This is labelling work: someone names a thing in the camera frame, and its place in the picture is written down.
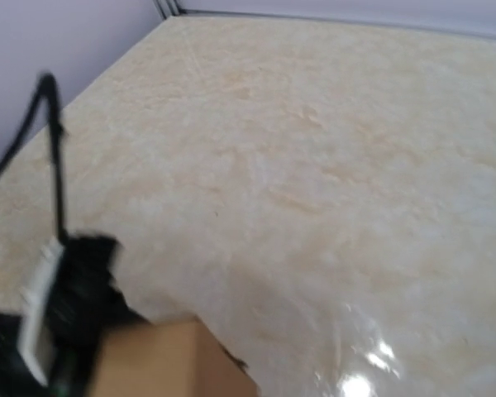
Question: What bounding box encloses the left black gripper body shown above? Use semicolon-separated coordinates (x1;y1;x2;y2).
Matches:
0;313;45;396

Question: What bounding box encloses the brown cardboard box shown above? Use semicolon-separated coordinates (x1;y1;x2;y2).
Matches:
88;318;259;397

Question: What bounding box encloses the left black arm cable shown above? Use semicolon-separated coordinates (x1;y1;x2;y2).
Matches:
0;73;71;243

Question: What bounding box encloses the left aluminium frame post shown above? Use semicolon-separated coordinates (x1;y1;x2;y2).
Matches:
153;0;183;21

